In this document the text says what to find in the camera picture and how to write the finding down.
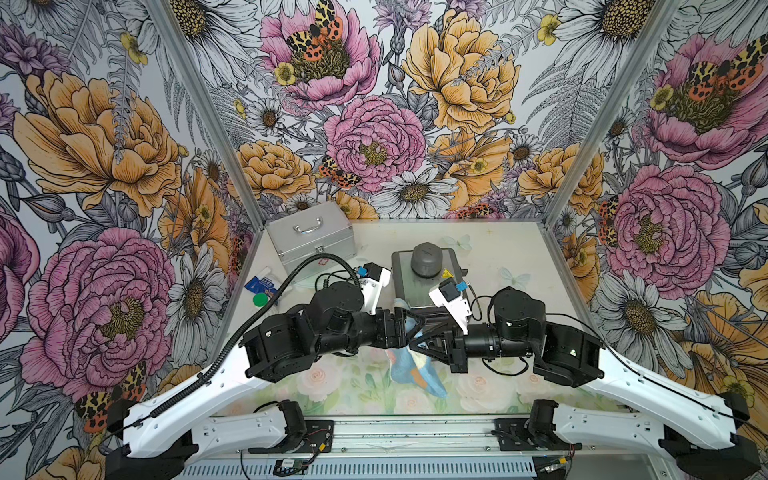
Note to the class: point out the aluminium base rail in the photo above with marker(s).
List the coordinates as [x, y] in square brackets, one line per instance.
[420, 435]

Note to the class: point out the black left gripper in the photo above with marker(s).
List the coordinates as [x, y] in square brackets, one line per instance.
[384, 319]

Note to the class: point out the silver metal case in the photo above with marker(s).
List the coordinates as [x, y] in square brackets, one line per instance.
[321, 228]

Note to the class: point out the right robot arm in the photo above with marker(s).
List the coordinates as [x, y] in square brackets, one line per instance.
[697, 431]

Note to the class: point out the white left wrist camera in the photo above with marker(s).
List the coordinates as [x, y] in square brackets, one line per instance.
[373, 279]

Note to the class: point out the grey coffee machine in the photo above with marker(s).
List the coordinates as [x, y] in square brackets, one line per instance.
[417, 271]

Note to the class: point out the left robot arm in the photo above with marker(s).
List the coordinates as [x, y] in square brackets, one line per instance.
[163, 436]

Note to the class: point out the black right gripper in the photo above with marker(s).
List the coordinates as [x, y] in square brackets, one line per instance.
[455, 346]

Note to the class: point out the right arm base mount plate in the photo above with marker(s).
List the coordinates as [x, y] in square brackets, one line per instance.
[514, 434]

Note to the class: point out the blue bottle with green cap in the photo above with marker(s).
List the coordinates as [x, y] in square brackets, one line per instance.
[263, 286]

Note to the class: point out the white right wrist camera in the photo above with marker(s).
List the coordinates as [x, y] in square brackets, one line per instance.
[449, 294]

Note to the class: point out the blue patterned cleaning cloth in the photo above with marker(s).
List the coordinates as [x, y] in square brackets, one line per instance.
[408, 367]

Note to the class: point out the white vented cable duct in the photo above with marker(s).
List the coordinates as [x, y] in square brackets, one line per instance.
[419, 468]

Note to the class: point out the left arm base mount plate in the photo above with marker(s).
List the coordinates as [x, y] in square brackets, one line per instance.
[315, 436]

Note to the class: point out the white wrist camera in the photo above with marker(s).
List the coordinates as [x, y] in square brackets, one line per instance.
[373, 279]
[449, 294]

